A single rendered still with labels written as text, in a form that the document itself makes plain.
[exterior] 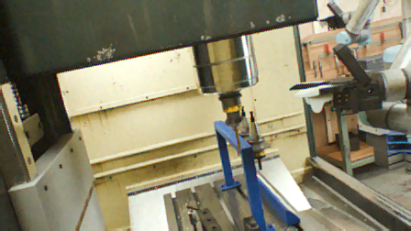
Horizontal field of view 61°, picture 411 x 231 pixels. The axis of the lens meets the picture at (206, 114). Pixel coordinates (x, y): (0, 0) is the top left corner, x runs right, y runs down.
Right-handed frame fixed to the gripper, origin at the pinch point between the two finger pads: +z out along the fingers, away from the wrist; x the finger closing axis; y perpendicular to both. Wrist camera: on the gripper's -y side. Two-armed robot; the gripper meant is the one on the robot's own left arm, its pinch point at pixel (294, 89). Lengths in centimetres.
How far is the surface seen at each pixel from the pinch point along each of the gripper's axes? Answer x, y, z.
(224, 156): 65, 39, 28
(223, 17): -12.1, -19.2, 13.9
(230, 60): -7.4, -9.8, 14.0
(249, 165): 23.6, 27.9, 15.0
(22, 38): -24, -21, 52
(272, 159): 107, 59, 6
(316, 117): 301, 90, -51
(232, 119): -1.8, 5.2, 16.0
